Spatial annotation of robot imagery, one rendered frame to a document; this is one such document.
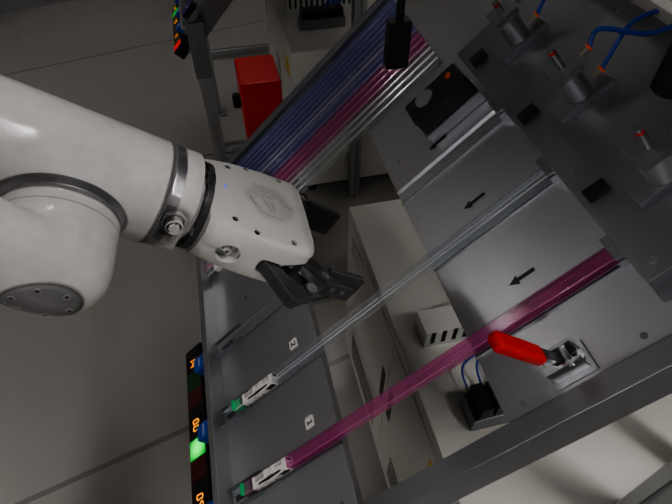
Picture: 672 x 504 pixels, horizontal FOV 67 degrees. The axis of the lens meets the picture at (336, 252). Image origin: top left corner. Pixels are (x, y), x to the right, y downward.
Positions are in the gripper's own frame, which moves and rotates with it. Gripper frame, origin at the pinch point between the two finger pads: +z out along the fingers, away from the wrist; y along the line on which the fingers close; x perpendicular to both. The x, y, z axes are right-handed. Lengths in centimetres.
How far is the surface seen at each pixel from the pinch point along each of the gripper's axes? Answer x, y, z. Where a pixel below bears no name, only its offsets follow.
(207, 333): 33.5, 13.9, 3.3
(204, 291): 33.5, 22.4, 3.3
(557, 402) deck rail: -7.6, -19.5, 11.2
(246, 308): 26.7, 14.5, 6.4
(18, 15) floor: 159, 341, -45
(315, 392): 17.3, -4.9, 8.0
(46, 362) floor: 128, 67, -2
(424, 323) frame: 18.0, 12.2, 36.2
